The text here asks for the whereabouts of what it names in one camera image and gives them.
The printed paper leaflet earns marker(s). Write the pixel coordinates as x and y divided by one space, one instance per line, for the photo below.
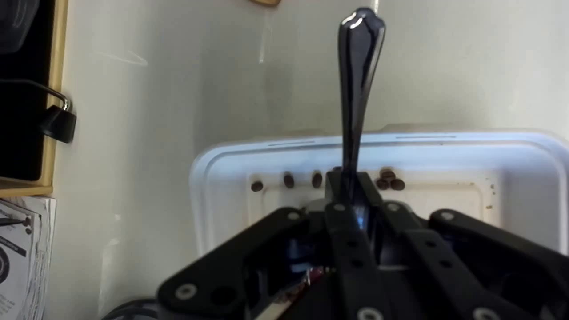
24 268

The black paper towel holder base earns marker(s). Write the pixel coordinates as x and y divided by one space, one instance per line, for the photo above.
134 312

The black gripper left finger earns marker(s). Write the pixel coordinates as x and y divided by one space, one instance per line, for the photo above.
349 261

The silver metal spoon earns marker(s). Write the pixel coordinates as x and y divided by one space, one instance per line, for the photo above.
358 72

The brown coffee bean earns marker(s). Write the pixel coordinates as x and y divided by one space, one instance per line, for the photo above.
289 181
257 186
387 175
397 184
317 179

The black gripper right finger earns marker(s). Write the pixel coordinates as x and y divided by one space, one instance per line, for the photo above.
438 261

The white foam tray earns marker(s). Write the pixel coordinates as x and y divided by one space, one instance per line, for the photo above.
237 166

